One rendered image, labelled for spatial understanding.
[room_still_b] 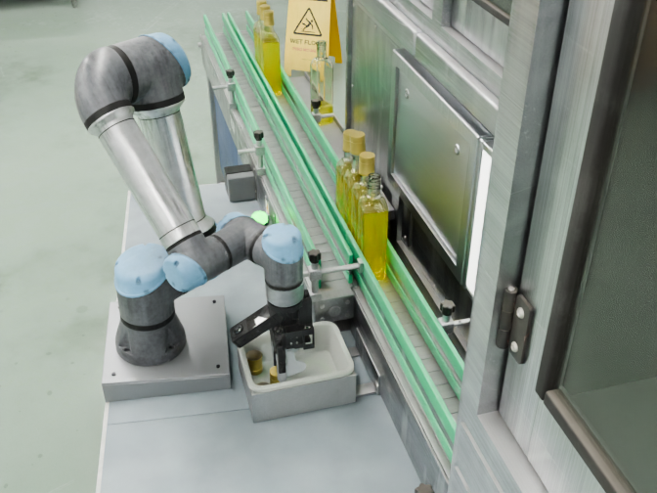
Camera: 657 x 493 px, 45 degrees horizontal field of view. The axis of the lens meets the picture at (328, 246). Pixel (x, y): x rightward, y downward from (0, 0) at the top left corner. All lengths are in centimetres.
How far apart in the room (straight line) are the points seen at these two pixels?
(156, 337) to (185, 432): 21
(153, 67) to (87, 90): 14
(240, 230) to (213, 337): 36
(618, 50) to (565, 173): 10
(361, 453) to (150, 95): 81
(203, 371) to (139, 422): 17
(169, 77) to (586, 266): 115
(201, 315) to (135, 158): 50
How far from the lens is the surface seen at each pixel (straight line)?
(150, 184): 147
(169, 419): 169
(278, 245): 144
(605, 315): 56
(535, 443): 69
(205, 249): 146
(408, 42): 179
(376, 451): 161
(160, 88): 158
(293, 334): 157
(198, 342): 178
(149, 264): 164
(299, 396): 164
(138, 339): 171
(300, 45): 514
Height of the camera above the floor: 196
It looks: 34 degrees down
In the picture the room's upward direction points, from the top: straight up
